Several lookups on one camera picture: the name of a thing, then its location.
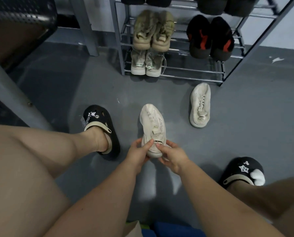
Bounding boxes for person's right hand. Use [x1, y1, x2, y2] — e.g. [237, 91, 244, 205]
[154, 140, 191, 175]

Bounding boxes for person's black clog slipper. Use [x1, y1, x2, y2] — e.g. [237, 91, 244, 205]
[218, 157, 266, 190]
[80, 105, 121, 161]

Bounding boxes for person's left black clog slipper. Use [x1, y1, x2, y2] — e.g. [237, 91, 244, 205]
[80, 105, 121, 161]

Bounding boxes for person's cream shirt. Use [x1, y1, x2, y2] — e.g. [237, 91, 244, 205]
[123, 219, 145, 237]

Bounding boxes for person's leg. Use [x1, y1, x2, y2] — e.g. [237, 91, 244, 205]
[227, 176, 294, 237]
[0, 123, 109, 237]

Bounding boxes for person's right forearm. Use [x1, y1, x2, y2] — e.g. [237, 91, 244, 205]
[179, 161, 286, 237]

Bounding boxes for black sneaker red stripe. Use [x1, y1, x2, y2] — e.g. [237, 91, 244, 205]
[186, 14, 213, 60]
[210, 16, 235, 62]

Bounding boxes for grey metal shoe rack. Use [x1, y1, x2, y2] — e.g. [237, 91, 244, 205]
[109, 0, 294, 87]

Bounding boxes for person's left forearm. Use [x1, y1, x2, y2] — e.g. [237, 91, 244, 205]
[44, 163, 137, 237]

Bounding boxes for person's left leg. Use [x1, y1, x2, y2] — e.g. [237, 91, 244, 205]
[0, 123, 109, 237]

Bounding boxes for black sneaker orange marks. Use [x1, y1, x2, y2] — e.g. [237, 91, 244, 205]
[197, 0, 229, 15]
[225, 0, 259, 17]

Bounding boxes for person's right black clog slipper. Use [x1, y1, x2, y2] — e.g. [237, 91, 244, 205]
[218, 157, 266, 190]

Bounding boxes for person's right leg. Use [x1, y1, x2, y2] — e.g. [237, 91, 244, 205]
[227, 176, 294, 237]

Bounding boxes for person's left hand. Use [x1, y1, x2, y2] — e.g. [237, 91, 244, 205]
[124, 138, 155, 175]

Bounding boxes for beige yellow sneaker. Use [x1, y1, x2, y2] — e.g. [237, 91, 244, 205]
[152, 11, 175, 52]
[132, 10, 160, 50]

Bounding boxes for grey metal bench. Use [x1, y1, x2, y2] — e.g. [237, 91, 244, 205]
[0, 0, 100, 131]

